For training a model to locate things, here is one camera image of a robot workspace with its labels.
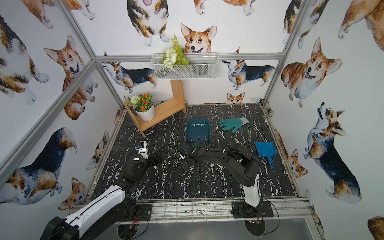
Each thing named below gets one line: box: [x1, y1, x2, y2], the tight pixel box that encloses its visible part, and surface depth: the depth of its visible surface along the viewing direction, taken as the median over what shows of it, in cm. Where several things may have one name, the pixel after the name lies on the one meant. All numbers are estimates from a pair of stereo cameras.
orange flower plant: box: [124, 91, 154, 113], surface depth 96 cm
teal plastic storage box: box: [185, 117, 211, 148], surface depth 108 cm
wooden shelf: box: [124, 80, 187, 138], surface depth 109 cm
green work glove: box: [219, 116, 249, 133], surface depth 112 cm
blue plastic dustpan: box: [254, 141, 277, 168], surface depth 100 cm
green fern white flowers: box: [159, 34, 189, 70], surface depth 82 cm
